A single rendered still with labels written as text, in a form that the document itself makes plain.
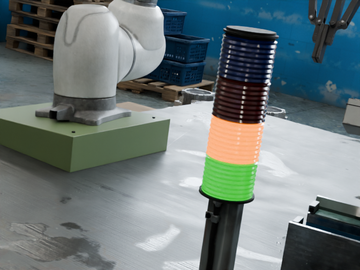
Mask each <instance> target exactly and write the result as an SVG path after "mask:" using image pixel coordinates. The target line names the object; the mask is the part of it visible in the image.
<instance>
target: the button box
mask: <svg viewBox="0 0 360 270"><path fill-rule="evenodd" d="M346 105H347V106H346V110H345V112H344V117H343V120H342V124H343V126H344V128H345V130H346V132H347V133H350V134H355V135H358V136H360V100H359V99H353V98H349V99H348V103H347V104H346Z"/></svg>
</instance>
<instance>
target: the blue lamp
mask: <svg viewBox="0 0 360 270"><path fill-rule="evenodd" d="M277 43H278V42H277V40H275V41H258V40H249V39H243V38H239V37H234V36H230V35H227V34H225V33H224V34H223V38H222V43H221V46H222V47H221V53H220V58H219V60H220V62H219V67H218V72H217V74H218V75H219V76H220V77H223V78H226V79H230V80H234V81H240V82H244V83H254V84H266V83H269V82H271V81H272V80H271V77H272V73H273V67H274V65H273V64H274V62H275V61H274V58H275V53H276V48H277Z"/></svg>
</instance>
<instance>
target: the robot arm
mask: <svg viewBox="0 0 360 270"><path fill-rule="evenodd" d="M345 1H346V0H336V2H335V6H334V10H333V13H332V16H331V20H330V22H329V25H328V24H325V22H326V19H327V16H328V12H329V9H330V6H331V3H332V0H322V4H321V7H320V10H319V14H318V17H317V0H309V14H308V19H309V21H310V23H311V24H312V25H315V29H314V33H313V36H312V41H313V43H315V46H314V50H313V53H312V59H313V61H314V62H315V63H322V61H323V57H324V54H325V50H326V47H327V45H328V46H331V45H332V44H333V40H334V37H335V33H336V31H337V30H338V29H347V27H348V26H349V24H350V22H351V20H352V18H353V17H354V15H355V13H356V11H357V10H358V8H359V6H360V0H351V2H350V4H349V6H348V7H347V9H346V11H345V13H344V14H343V16H342V18H341V14H342V11H343V7H344V4H345ZM157 2H158V0H113V1H112V2H111V3H110V4H109V6H108V8H106V7H105V6H103V5H96V4H80V5H73V6H71V7H69V8H68V9H67V10H66V11H65V12H64V13H63V15H62V17H61V19H60V21H59V23H58V26H57V29H56V34H55V40H54V54H53V80H54V98H53V104H52V105H51V106H49V107H45V108H41V109H37V110H36V111H35V116H36V117H45V118H50V119H52V120H63V121H69V122H75V123H81V124H85V125H90V126H98V125H100V124H102V123H105V122H109V121H113V120H116V119H119V118H123V117H130V116H131V113H132V111H131V110H129V109H124V108H120V107H117V106H116V85H117V83H119V82H121V81H129V80H133V79H138V78H141V77H143V76H146V75H148V74H149V73H151V72H152V71H154V70H155V69H156V68H157V67H158V66H159V65H160V63H161V62H162V60H163V57H164V53H165V50H166V41H165V37H164V34H163V20H164V16H163V14H162V12H161V10H160V8H159V7H158V6H156V5H157ZM340 18H341V19H340Z"/></svg>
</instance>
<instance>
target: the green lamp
mask: <svg viewBox="0 0 360 270"><path fill-rule="evenodd" d="M257 164H258V161H257V162H255V163H252V164H233V163H226V162H222V161H219V160H216V159H214V158H212V157H210V156H209V155H208V154H207V153H206V157H205V166H204V171H203V173H204V174H203V176H202V177H203V179H202V184H201V189H202V191H203V192H204V193H206V194H207V195H209V196H212V197H214V198H218V199H223V200H230V201H243V200H248V199H250V198H252V195H253V190H254V185H255V180H256V178H255V177H256V172H257V167H258V165H257Z"/></svg>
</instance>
